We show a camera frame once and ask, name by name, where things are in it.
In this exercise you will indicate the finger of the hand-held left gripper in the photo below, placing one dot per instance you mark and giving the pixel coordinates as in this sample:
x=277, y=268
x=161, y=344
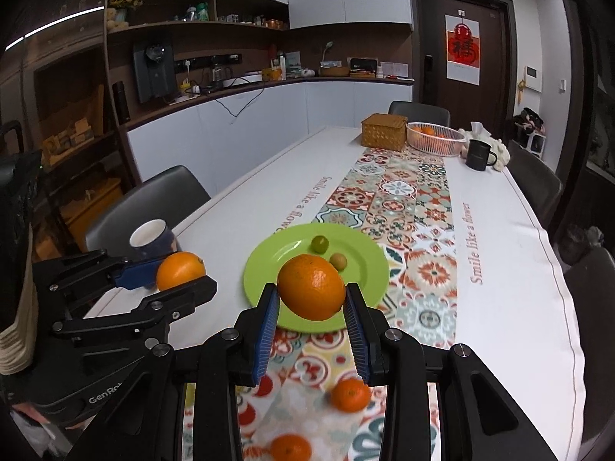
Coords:
x=137, y=273
x=182, y=295

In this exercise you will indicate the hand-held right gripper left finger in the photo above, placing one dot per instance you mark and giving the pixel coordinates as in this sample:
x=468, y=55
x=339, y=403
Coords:
x=266, y=341

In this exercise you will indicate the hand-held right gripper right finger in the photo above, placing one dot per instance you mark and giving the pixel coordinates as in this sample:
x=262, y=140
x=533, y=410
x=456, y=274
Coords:
x=358, y=341

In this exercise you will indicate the large orange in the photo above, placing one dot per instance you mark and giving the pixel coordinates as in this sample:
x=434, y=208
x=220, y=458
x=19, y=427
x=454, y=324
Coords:
x=180, y=271
x=312, y=288

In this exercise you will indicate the small tangerine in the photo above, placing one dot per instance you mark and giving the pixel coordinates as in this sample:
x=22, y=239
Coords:
x=350, y=394
x=290, y=447

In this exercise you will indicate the green plate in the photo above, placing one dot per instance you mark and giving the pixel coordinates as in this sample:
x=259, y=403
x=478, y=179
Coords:
x=283, y=254

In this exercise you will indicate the dark blue mug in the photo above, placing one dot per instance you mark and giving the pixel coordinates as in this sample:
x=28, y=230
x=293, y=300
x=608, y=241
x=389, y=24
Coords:
x=149, y=237

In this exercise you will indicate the grey chair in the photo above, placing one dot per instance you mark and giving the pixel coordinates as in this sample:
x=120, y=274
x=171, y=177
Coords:
x=591, y=307
x=533, y=177
x=144, y=201
x=418, y=110

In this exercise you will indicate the brown kiwi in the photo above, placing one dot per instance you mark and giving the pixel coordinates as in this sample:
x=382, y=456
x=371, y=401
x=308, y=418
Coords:
x=338, y=261

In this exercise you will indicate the small green lime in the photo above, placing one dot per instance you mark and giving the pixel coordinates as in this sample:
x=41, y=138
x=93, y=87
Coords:
x=318, y=244

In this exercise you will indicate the wooden shelf rack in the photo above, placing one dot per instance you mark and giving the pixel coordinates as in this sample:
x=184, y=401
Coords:
x=72, y=153

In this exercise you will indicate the patterned table runner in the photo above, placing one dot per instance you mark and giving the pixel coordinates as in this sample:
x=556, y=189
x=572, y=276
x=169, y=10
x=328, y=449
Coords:
x=408, y=211

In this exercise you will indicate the black thermos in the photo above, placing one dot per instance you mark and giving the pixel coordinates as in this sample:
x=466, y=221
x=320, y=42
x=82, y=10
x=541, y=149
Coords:
x=121, y=102

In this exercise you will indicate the white lower cabinets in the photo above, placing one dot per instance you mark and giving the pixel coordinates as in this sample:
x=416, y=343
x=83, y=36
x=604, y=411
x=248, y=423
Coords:
x=269, y=115

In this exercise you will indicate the black water dispenser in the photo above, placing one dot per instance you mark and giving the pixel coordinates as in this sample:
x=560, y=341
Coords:
x=153, y=72

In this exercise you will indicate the wicker box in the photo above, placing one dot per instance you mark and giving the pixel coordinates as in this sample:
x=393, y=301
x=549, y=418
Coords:
x=384, y=130

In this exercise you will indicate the glass kettle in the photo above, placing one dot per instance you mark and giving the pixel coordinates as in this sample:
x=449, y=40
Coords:
x=217, y=77

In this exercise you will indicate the black mug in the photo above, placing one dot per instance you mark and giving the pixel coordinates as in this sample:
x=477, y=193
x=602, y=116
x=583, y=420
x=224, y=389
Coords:
x=479, y=156

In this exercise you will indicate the orange in basket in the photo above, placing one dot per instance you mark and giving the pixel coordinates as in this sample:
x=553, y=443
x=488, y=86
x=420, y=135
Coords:
x=426, y=130

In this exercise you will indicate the white plush tissue holder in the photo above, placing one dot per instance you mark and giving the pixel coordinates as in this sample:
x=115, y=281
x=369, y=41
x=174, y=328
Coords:
x=500, y=153

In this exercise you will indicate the yellow bag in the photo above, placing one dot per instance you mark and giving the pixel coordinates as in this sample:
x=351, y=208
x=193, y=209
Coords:
x=271, y=74

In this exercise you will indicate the white bottle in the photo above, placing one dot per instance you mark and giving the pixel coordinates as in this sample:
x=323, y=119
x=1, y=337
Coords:
x=282, y=67

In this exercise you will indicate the beige teddy bear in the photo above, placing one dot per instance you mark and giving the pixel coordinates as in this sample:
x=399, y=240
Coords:
x=116, y=20

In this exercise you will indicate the wicker tray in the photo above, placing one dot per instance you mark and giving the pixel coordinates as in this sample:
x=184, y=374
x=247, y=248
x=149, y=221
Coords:
x=334, y=71

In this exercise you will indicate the black box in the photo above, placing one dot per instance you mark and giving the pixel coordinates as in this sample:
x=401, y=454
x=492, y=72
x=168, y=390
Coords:
x=363, y=65

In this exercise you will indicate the white desk lamp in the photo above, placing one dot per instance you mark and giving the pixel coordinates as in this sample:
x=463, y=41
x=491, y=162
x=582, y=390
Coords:
x=327, y=47

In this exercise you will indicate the yellow hanging ornament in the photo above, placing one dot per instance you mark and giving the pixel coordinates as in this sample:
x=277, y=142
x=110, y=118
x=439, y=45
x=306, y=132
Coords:
x=520, y=92

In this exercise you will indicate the white intercom panel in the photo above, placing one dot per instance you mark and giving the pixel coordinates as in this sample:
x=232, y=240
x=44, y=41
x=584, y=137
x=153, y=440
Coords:
x=532, y=78

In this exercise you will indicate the dark brown door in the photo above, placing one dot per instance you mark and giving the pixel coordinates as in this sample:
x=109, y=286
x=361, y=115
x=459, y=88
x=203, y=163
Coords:
x=432, y=33

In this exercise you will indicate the red wall calendar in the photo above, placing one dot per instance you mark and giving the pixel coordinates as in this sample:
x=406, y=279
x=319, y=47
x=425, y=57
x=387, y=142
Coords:
x=463, y=53

